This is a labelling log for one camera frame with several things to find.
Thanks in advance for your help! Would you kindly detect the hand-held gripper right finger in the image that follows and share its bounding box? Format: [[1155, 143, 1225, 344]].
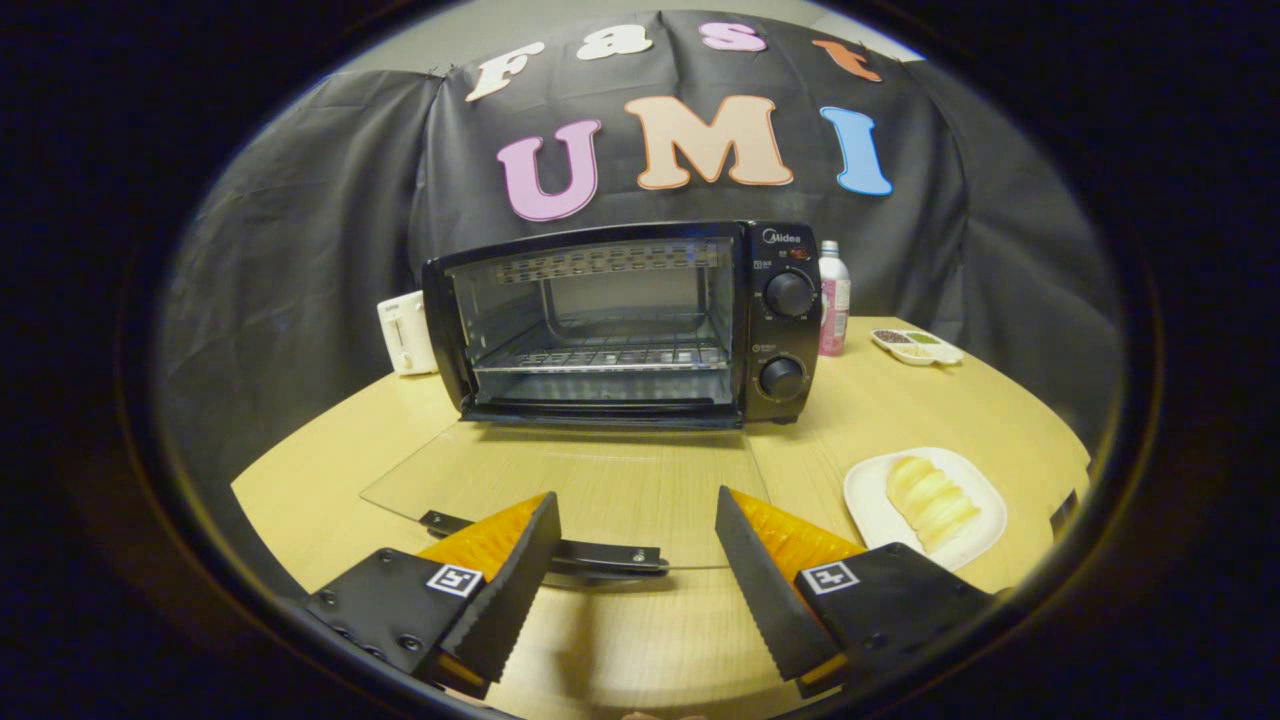
[[713, 486, 997, 700]]

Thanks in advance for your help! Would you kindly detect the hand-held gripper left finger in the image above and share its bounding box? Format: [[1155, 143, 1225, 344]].
[[300, 490, 563, 701]]

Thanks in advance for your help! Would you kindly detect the sliced bread loaf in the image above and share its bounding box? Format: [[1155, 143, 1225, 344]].
[[885, 455, 983, 554]]

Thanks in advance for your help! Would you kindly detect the black toaster oven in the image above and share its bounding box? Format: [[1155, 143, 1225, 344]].
[[359, 219, 824, 582]]

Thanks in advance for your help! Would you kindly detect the small white toaster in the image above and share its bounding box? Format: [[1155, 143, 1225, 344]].
[[376, 290, 440, 378]]

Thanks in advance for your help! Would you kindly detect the white oval plate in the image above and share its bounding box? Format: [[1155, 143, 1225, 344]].
[[842, 446, 1009, 574]]

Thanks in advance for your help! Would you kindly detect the white divided condiment dish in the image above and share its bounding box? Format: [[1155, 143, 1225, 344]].
[[869, 327, 967, 368]]

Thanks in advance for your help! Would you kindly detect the pink label plastic bottle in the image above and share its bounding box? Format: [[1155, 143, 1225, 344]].
[[817, 239, 853, 358]]

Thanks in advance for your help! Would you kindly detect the black backdrop cloth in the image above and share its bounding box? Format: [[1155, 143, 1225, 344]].
[[155, 10, 1127, 521]]

